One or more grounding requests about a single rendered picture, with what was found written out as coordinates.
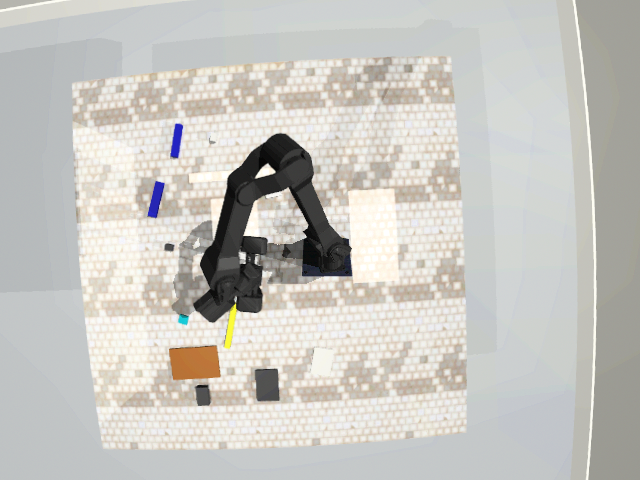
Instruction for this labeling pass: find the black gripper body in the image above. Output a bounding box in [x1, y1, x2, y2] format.
[236, 236, 268, 313]

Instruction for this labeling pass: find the orange-brown flat plate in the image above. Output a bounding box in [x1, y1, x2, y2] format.
[169, 345, 220, 380]

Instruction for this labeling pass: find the yellow flat bar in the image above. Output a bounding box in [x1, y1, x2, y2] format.
[224, 304, 236, 348]

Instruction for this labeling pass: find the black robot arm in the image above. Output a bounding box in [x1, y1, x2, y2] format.
[193, 133, 352, 323]

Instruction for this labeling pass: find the blue rectangular bar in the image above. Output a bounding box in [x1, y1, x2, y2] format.
[148, 181, 165, 218]
[171, 123, 183, 158]

